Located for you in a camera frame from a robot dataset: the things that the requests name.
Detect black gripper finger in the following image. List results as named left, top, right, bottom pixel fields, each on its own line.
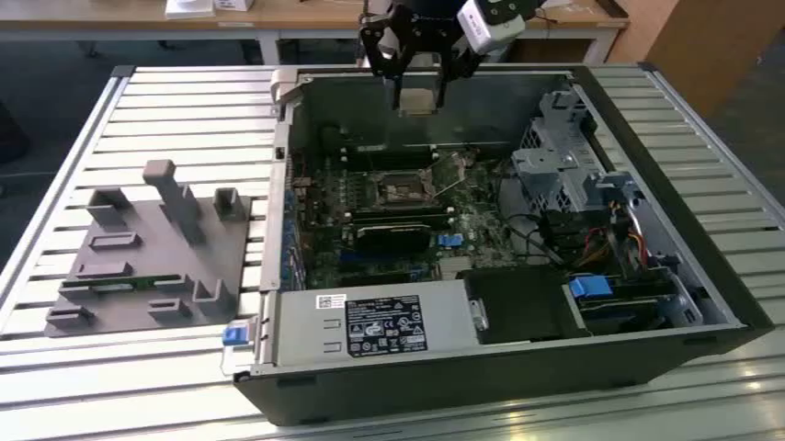
left=432, top=41, right=488, bottom=112
left=358, top=16, right=412, bottom=111

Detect silver CPU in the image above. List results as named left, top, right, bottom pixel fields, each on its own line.
left=397, top=85, right=441, bottom=117

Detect metal socket cover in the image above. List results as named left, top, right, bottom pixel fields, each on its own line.
left=426, top=153, right=481, bottom=198

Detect metal locking lever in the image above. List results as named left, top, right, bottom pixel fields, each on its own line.
left=433, top=172, right=474, bottom=198

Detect CPU socket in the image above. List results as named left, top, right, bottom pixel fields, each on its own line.
left=370, top=169, right=441, bottom=208

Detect black plastic cover panel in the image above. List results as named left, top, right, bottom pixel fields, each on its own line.
left=462, top=267, right=592, bottom=345

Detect metal disk bay cage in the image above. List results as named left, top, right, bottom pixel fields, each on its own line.
left=512, top=89, right=640, bottom=215

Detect green motherboard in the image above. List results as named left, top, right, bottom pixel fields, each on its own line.
left=285, top=146, right=522, bottom=293

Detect wooden cabinet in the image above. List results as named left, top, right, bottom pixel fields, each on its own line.
left=604, top=0, right=785, bottom=121

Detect black graphics card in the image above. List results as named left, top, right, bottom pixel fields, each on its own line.
left=354, top=223, right=434, bottom=256

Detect silver heat sink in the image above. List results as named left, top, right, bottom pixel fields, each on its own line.
left=438, top=256, right=474, bottom=280

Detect wooden desk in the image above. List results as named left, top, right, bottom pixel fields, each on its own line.
left=0, top=0, right=632, bottom=65

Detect blue disk carrier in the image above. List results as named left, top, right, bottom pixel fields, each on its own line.
left=566, top=274, right=614, bottom=302

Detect grey parts rack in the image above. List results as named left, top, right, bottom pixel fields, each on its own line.
left=46, top=158, right=257, bottom=339

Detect grey power supply unit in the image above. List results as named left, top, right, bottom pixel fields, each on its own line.
left=269, top=288, right=477, bottom=368

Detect green RAM stick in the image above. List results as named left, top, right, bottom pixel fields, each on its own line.
left=84, top=274, right=186, bottom=290

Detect blue case latch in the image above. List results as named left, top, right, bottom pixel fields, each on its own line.
left=221, top=321, right=257, bottom=346

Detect black PC case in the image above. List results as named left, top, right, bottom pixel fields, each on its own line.
left=231, top=62, right=776, bottom=426

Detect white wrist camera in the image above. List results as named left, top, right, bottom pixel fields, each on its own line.
left=457, top=0, right=529, bottom=56

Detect grey case handle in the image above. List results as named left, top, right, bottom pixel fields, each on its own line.
left=267, top=67, right=309, bottom=106

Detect black cable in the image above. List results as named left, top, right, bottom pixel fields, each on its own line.
left=500, top=213, right=578, bottom=268

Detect red and yellow wires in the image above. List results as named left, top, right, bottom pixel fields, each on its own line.
left=576, top=227, right=653, bottom=272

